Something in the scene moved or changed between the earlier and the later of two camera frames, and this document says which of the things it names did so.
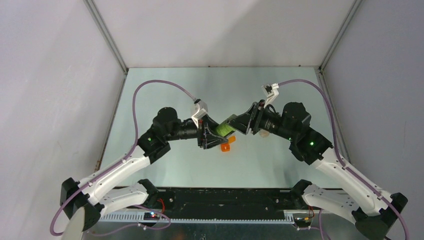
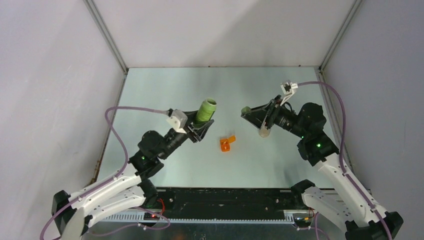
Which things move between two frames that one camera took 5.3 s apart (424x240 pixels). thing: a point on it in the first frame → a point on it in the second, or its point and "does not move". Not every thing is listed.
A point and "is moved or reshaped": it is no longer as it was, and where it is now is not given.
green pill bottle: x=224 y=129 is moved or reshaped
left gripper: x=209 y=139 → x=199 y=133
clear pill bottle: x=264 y=133 does not move
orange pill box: x=226 y=147 does not move
